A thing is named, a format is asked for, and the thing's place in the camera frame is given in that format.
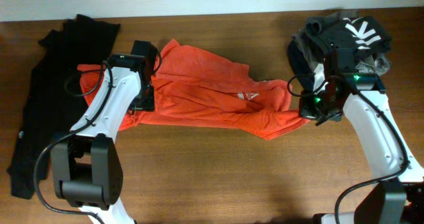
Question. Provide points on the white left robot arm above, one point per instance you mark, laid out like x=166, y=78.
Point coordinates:
x=86, y=168

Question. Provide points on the black garment on left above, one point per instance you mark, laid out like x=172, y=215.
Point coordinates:
x=55, y=99

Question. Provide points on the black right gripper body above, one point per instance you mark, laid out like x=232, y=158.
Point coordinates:
x=316, y=107

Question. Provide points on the navy blue garment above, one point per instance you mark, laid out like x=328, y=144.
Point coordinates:
x=300, y=66

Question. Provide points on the orange t-shirt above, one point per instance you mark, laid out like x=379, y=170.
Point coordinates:
x=196, y=88

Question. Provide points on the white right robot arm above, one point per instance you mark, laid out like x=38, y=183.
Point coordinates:
x=395, y=192

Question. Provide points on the grey patterned garment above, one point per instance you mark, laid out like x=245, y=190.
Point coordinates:
x=376, y=63

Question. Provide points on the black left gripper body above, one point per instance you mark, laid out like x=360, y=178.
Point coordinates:
x=145, y=101

